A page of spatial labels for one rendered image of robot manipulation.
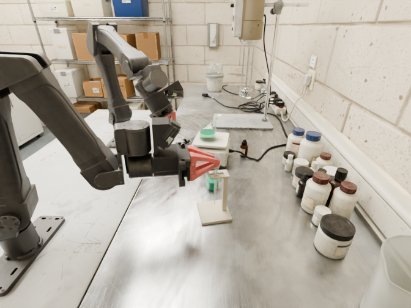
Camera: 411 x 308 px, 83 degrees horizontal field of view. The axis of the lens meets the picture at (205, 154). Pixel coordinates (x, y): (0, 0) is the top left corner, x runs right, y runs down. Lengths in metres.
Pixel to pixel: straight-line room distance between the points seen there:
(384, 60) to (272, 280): 0.62
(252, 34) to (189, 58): 2.16
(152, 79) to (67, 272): 0.52
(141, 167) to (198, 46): 2.78
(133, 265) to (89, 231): 0.16
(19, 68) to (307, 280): 0.62
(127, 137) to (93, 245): 0.28
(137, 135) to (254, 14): 0.79
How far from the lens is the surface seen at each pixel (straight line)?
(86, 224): 0.69
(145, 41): 2.94
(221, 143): 0.80
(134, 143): 0.49
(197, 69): 3.23
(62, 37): 3.35
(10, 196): 0.56
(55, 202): 0.80
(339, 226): 0.59
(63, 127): 0.48
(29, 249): 0.65
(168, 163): 0.50
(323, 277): 0.58
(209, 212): 0.64
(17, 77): 0.45
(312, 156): 0.85
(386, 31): 0.84
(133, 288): 0.54
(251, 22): 1.12
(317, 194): 0.66
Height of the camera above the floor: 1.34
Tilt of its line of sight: 29 degrees down
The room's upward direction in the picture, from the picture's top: straight up
